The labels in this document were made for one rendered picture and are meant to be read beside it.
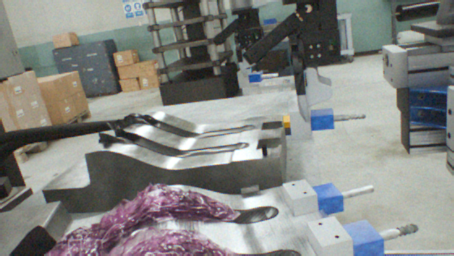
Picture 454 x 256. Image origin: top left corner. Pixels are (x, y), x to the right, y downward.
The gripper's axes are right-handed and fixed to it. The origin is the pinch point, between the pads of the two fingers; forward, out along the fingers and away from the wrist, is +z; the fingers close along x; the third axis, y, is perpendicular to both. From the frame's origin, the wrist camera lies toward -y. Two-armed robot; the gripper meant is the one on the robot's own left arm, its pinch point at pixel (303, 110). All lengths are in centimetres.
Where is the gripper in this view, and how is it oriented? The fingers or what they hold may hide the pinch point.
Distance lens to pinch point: 64.2
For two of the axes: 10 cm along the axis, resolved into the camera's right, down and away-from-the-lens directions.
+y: 9.6, -0.8, -2.7
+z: 1.7, 9.4, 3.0
